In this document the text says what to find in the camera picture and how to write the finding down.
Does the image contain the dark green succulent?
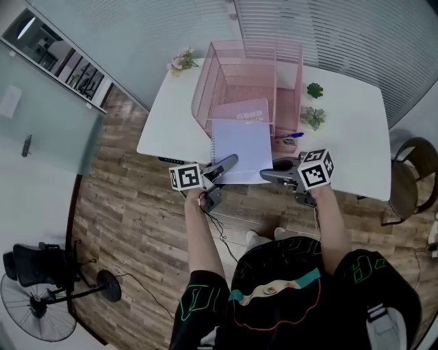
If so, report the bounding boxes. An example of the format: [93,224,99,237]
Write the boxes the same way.
[306,82,324,100]

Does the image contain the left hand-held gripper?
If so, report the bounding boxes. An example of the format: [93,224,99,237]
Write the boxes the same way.
[168,153,239,213]

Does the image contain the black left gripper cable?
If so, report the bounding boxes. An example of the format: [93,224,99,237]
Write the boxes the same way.
[203,208,240,264]

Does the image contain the black fan cable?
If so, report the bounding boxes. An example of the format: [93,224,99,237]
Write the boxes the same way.
[116,272,176,321]

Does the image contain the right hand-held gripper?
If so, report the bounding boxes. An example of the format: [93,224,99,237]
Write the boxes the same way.
[259,148,335,208]

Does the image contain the grey shoulder strap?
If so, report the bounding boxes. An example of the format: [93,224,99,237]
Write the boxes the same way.
[365,302,409,350]

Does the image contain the frosted glass door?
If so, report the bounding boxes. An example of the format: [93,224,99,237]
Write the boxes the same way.
[0,40,105,177]

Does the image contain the black printed t-shirt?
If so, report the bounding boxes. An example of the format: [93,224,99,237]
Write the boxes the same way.
[168,235,424,350]

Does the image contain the person's left forearm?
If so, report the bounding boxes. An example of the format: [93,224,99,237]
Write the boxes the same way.
[183,187,227,280]

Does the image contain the white standing desk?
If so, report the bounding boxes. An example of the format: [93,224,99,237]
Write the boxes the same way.
[136,57,393,202]

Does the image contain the pale artificial flower bunch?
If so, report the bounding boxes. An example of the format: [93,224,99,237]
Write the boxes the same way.
[166,46,201,77]

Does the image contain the brown wicker chair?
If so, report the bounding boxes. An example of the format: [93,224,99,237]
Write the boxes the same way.
[381,136,438,227]

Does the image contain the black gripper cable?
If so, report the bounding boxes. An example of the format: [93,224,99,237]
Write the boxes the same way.
[313,204,323,239]
[203,208,240,264]

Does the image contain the white window blinds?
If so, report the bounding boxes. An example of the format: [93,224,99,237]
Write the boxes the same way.
[234,0,438,127]

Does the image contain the purple spiral notebook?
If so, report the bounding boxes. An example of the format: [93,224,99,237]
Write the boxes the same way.
[209,98,274,185]

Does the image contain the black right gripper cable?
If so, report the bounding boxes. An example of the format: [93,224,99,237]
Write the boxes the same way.
[313,204,323,239]

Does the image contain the black standing fan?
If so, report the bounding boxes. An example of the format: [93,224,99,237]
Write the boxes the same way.
[0,269,123,342]

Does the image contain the person's white left shoe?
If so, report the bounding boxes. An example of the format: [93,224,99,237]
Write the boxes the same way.
[245,229,263,247]

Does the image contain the grey-green succulent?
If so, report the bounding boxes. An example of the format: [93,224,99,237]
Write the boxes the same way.
[300,106,327,132]

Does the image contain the white paper sign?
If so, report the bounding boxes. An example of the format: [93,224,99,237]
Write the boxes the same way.
[0,85,23,120]

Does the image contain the pink mesh file tray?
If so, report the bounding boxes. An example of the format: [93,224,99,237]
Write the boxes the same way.
[190,39,305,154]

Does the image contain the person's right forearm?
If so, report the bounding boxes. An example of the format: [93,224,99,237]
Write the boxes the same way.
[310,184,352,276]

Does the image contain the black office chair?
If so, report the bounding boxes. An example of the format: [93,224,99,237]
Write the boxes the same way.
[2,241,96,293]

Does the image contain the dark door handle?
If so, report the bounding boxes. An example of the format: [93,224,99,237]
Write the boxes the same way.
[21,134,34,158]

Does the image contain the black metal railing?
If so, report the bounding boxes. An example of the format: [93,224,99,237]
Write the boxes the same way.
[56,47,105,100]

